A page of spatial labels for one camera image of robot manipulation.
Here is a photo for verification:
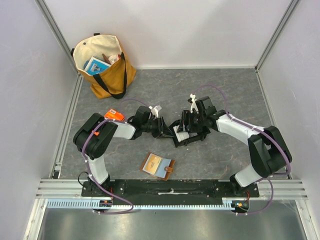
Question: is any white item in bag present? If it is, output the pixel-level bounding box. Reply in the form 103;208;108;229
108;54;121;65

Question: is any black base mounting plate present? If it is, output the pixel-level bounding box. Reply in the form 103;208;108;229
81;178;261;201

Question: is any white slotted cable duct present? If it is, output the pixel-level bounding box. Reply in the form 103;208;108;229
46;198;239;211

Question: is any tan leather card holder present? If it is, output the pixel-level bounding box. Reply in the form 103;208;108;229
140;152;175;181

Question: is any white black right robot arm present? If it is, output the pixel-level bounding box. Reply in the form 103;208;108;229
171;94;292;197

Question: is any stack of white cards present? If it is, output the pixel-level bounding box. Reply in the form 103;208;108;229
173;125;190;143

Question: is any mustard yellow tote bag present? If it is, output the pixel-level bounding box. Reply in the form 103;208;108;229
70;33;136;99

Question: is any aluminium frame rail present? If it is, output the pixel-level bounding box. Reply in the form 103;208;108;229
35;0;83;179

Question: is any blue book in bag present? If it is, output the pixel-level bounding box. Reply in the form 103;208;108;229
84;56;111;76

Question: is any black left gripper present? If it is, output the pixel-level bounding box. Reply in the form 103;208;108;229
141;116;175;139

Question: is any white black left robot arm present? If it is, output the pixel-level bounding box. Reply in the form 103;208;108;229
73;106;174;197

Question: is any brown item in bag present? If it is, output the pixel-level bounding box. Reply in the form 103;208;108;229
102;53;111;65

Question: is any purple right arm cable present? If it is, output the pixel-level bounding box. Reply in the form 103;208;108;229
194;84;292;216

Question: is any orange product box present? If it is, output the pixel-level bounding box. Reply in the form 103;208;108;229
104;108;125;121

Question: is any black card box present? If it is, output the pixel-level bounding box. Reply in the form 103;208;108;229
168;120;211;148

